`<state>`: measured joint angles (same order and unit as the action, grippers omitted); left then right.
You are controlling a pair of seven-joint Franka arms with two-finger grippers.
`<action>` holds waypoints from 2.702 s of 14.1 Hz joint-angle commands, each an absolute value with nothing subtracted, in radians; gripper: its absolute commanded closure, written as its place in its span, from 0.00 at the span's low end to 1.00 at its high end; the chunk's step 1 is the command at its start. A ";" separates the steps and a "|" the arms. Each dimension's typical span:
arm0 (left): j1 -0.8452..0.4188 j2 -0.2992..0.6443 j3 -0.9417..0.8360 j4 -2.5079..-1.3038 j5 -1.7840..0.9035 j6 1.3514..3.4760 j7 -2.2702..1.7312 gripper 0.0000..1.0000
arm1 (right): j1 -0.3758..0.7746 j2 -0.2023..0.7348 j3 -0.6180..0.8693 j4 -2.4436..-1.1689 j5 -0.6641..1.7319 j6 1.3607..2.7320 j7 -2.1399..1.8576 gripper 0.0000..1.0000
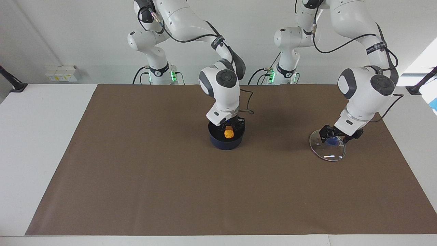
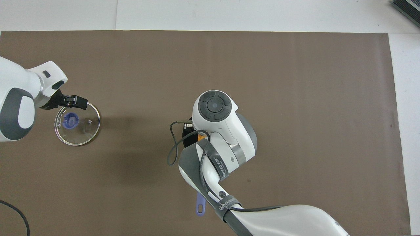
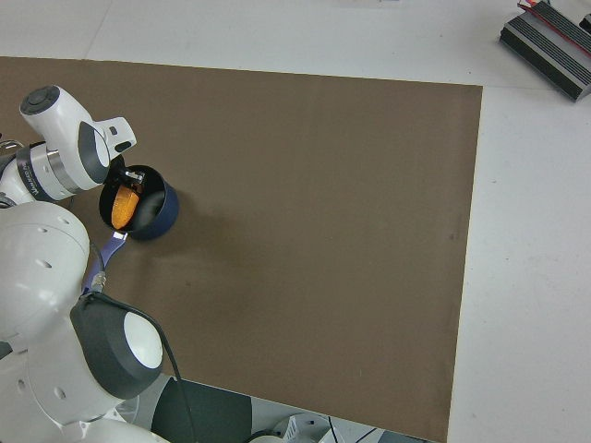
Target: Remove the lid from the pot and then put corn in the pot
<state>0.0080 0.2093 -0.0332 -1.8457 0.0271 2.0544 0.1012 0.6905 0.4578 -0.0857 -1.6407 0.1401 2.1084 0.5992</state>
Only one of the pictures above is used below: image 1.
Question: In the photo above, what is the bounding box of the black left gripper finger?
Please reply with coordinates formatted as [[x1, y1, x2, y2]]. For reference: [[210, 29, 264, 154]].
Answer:
[[342, 128, 364, 144], [319, 124, 337, 144]]

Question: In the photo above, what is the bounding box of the glass lid with blue knob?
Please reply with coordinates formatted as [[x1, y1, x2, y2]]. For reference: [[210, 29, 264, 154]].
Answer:
[[309, 129, 346, 162]]

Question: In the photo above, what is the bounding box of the brown table mat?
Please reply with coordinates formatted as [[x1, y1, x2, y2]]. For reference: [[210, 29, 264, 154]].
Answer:
[[25, 84, 437, 236]]

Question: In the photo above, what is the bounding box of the dark blue pot with handle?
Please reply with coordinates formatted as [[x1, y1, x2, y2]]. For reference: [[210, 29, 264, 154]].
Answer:
[[208, 118, 246, 151]]

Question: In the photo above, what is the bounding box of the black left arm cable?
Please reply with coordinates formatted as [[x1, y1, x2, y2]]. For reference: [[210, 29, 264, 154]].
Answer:
[[312, 14, 405, 122]]

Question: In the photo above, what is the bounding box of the black camera stand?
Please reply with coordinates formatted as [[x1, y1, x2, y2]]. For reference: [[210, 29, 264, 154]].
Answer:
[[0, 65, 28, 93], [406, 67, 437, 96]]

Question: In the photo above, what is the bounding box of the white wall socket box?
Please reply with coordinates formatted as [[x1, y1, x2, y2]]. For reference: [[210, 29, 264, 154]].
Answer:
[[45, 66, 79, 83]]

